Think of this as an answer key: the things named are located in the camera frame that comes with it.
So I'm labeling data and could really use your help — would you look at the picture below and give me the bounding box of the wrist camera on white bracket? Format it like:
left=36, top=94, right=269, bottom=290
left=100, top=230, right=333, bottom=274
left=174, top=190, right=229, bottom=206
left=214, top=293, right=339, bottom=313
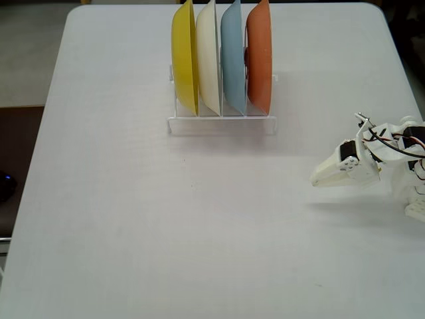
left=353, top=112, right=373, bottom=134

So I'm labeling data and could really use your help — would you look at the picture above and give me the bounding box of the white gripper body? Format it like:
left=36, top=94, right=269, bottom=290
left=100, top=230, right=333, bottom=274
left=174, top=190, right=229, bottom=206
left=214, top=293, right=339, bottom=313
left=339, top=132, right=383, bottom=175

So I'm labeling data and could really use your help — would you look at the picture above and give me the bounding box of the light blue plate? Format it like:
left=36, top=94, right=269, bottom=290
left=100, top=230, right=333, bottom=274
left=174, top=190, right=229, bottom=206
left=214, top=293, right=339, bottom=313
left=220, top=0, right=248, bottom=114

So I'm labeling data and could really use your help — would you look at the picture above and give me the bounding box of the white wire dish rack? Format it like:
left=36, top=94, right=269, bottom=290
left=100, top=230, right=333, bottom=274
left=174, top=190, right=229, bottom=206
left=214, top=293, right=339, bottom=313
left=167, top=62, right=279, bottom=136

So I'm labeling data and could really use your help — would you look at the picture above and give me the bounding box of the yellow plate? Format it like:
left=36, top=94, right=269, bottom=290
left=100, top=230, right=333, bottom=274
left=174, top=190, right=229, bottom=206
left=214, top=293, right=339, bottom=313
left=171, top=0, right=201, bottom=117

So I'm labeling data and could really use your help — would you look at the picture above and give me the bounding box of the black servo cable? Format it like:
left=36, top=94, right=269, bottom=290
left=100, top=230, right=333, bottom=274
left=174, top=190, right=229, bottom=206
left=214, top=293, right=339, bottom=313
left=367, top=128, right=425, bottom=159

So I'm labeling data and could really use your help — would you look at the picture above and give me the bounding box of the cream white plate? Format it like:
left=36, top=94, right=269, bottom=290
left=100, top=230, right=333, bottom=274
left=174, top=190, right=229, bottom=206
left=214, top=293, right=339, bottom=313
left=195, top=0, right=222, bottom=116

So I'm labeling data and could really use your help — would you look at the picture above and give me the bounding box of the orange plate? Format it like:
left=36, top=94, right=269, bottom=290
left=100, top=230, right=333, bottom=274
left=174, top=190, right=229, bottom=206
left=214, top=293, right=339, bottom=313
left=245, top=0, right=274, bottom=115

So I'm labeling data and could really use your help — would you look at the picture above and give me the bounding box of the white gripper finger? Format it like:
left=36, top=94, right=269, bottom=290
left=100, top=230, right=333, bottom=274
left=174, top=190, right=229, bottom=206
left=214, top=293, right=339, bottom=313
left=311, top=172, right=382, bottom=189
left=309, top=150, right=362, bottom=182

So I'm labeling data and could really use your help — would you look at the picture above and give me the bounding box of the black computer mouse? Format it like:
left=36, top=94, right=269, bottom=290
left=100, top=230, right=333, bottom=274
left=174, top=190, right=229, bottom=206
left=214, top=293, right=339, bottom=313
left=0, top=169, right=18, bottom=203

